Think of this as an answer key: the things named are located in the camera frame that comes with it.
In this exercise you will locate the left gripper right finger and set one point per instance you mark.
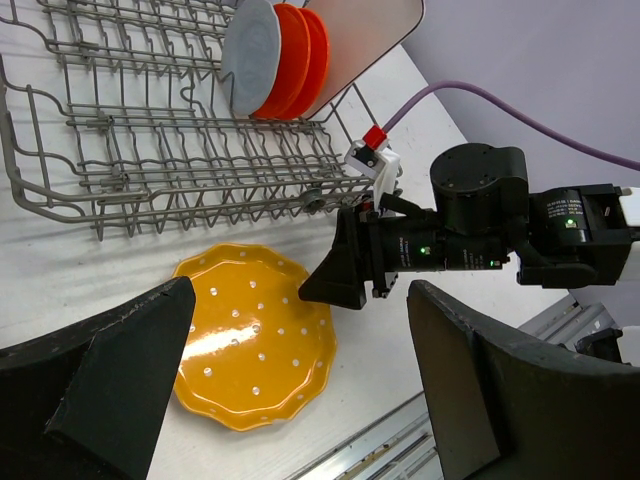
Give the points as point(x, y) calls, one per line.
point(505, 405)

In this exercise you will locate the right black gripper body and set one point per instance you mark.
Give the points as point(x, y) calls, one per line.
point(415, 240)

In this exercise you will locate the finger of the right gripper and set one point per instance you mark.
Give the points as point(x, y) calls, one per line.
point(340, 278)

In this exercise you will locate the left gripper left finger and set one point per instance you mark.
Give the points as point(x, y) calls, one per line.
point(88, 401)

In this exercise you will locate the yellow dotted scalloped plate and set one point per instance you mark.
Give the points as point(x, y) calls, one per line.
point(255, 354)

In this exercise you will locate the white rectangular plate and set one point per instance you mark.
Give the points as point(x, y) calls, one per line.
point(360, 33)

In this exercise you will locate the orange round plate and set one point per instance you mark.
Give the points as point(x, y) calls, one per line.
point(293, 64)
point(318, 67)

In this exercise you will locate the light blue scalloped plate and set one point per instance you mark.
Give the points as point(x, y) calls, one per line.
point(250, 56)

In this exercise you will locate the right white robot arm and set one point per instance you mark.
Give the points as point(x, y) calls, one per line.
point(484, 215)

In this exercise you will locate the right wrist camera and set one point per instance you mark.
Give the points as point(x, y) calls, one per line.
point(372, 157)

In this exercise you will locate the grey wire dish rack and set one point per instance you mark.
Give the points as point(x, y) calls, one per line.
point(113, 116)

